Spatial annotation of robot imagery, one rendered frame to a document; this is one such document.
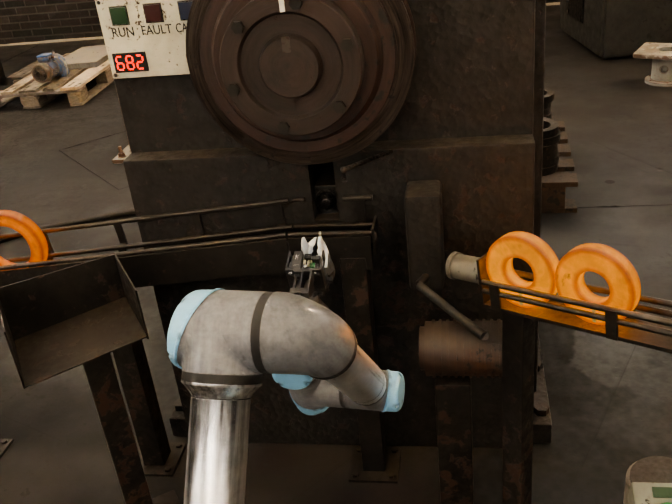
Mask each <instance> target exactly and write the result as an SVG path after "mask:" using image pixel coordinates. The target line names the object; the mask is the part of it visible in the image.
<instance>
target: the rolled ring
mask: <svg viewBox="0 0 672 504"><path fill-rule="evenodd" d="M0 226H4V227H9V228H12V229H14V230H16V231H17V232H19V233H20V234H21V235H22V236H23V237H24V238H25V239H26V241H27V242H28V244H29V247H30V250H31V257H30V260H29V262H37V261H45V260H47V258H48V244H47V240H46V238H45V236H44V234H43V232H42V231H41V229H40V228H39V227H38V225H37V224H36V223H35V222H33V221H32V220H31V219H30V218H28V217H27V216H25V215H23V214H21V213H18V212H16V211H12V210H0ZM11 264H17V263H12V262H10V261H7V260H6V259H4V258H3V257H1V256H0V266H3V265H11Z"/></svg>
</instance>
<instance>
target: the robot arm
mask: <svg viewBox="0 0 672 504"><path fill-rule="evenodd" d="M317 247H318V249H317ZM316 249H317V255H316V256H314V252H315V251H316ZM301 250H302V251H294V255H293V256H292V255H291V251H289V253H288V258H287V263H286V268H285V272H286V276H287V279H288V283H289V287H290V292H289V293H288V292H264V291H240V290H225V289H222V288H216V289H213V290H196V291H193V292H191V293H189V294H188V295H186V296H185V297H184V298H183V299H182V301H181V302H180V304H179V305H178V306H177V308H176V309H175V311H174V313H173V316H172V318H171V321H170V325H169V329H168V335H167V351H168V353H170V354H169V359H170V361H171V362H172V363H173V364H174V365H175V366H177V367H178V368H180V369H182V375H181V382H182V384H183V385H184V386H185V387H186V388H187V389H188V390H189V392H190V394H191V401H190V415H189V430H188V445H187V460H186V475H185V489H184V504H244V501H245V485H246V469H247V452H248V436H249V419H250V403H251V396H252V394H253V393H254V392H255V391H256V390H257V389H258V388H259V387H261V386H262V378H263V373H266V374H272V377H273V379H274V381H275V382H276V383H279V384H280V386H282V387H284V388H287V389H289V393H290V396H291V399H292V400H293V402H294V403H295V405H296V406H297V408H298V409H299V410H300V411H301V412H302V413H304V414H306V415H317V414H320V413H323V412H325V411H326V410H327V409H328V408H329V407H337V408H350V409H362V410H373V411H381V412H385V411H386V412H397V411H399V410H400V409H401V407H402V405H403V401H404V394H405V381H404V377H403V375H402V373H401V372H398V371H390V370H389V369H387V370H381V369H380V368H379V367H378V366H377V365H376V364H375V362H374V361H373V360H372V359H371V358H370V357H369V356H368V355H367V354H366V353H365V352H364V351H363V350H362V349H361V348H360V347H359V346H358V345H357V339H356V336H355V333H354V332H353V330H352V329H351V327H350V326H349V325H348V324H347V323H346V322H345V321H344V320H343V319H342V318H341V317H339V316H338V315H337V314H335V313H334V312H332V311H331V310H329V307H328V306H327V305H326V304H325V303H324V302H323V301H322V300H321V299H320V298H319V297H320V296H324V295H325V294H326V293H327V292H329V284H333V279H334V276H335V268H334V264H333V262H332V260H331V258H330V254H329V251H328V249H327V246H326V244H325V242H324V241H323V239H322V237H321V236H320V237H314V238H313V239H312V240H311V241H310V242H309V243H308V242H307V241H306V239H305V237H302V239H301ZM289 260H290V264H289V268H288V263H289Z"/></svg>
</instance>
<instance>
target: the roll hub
mask: <svg viewBox="0 0 672 504"><path fill-rule="evenodd" d="M289 1H290V0H284V6H285V12H280V8H279V1H278V0H252V1H250V2H249V3H248V4H246V5H245V6H244V7H243V8H242V9H241V10H239V11H238V13H237V14H236V15H235V16H234V17H233V19H232V20H231V21H230V23H229V25H228V27H227V29H226V31H225V33H224V36H223V39H222V42H221V47H220V71H221V76H222V80H223V83H224V86H225V88H226V91H227V93H228V95H229V97H230V98H231V100H232V101H233V103H234V104H235V106H236V107H237V108H238V109H239V110H240V112H241V113H242V114H243V115H244V116H246V117H247V118H248V119H249V120H250V121H252V122H253V123H255V124H256V125H258V126H260V127H261V128H263V129H266V130H268V131H270V132H273V133H277V134H281V135H287V136H304V135H310V134H314V133H317V132H320V131H322V130H325V129H326V128H328V127H330V126H332V125H333V124H335V123H336V122H337V121H338V120H340V119H341V118H342V117H343V116H344V115H345V114H346V112H347V111H348V110H349V108H350V107H351V105H352V104H353V102H354V100H355V98H356V96H357V94H358V91H359V89H360V86H361V83H362V79H363V74H364V51H363V46H362V42H361V39H360V36H359V34H358V32H357V30H356V28H355V26H354V24H353V23H352V21H351V20H350V18H349V17H348V16H347V14H346V13H345V12H344V11H343V10H342V9H341V8H340V7H339V6H338V5H336V4H335V3H334V2H333V1H331V0H301V1H302V5H301V7H300V9H297V10H292V8H291V7H290V6H289ZM234 21H241V22H242V24H243V25H244V26H245V27H244V30H243V32H242V33H241V34H235V33H234V32H233V30H232V29H231V27H232V24H233V22H234ZM349 38H350V39H351V40H352V42H353V43H354V46H353V48H352V50H351V51H344V50H343V49H342V47H341V44H342V41H343V39H349ZM230 84H237V85H238V86H239V87H240V89H241V90H240V92H239V95H236V96H231V94H230V93H229V92H228V88H229V86H230ZM336 101H343V103H344V104H345V105H346V107H345V109H344V112H343V113H336V112H335V110H334V109H333V106H334V104H335V102H336ZM280 122H287V123H288V124H289V126H290V129H289V131H288V133H280V131H279V130H278V129H277V128H278V126H279V123H280Z"/></svg>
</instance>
